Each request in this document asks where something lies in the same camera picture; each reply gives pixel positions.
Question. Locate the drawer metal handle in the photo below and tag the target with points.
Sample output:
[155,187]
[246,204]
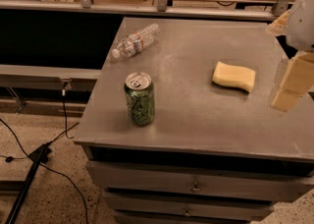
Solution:
[195,189]
[186,213]

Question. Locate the yellow sponge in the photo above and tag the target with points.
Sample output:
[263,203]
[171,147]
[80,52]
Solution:
[234,76]

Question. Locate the grey drawer cabinet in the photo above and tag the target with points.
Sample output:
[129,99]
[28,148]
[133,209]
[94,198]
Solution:
[244,155]

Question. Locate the middle drawer metal handle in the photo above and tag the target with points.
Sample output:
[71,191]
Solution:
[186,213]

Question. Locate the green soda can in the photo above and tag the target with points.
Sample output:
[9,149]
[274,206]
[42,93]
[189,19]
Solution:
[139,92]

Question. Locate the top drawer metal handle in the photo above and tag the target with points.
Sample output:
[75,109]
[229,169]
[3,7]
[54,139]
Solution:
[195,189]

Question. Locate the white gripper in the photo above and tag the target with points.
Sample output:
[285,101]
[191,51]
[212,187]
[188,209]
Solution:
[302,22]

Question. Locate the clear plastic water bottle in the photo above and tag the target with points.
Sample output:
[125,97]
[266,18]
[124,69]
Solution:
[136,42]

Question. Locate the black metal floor bar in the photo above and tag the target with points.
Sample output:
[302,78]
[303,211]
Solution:
[37,157]

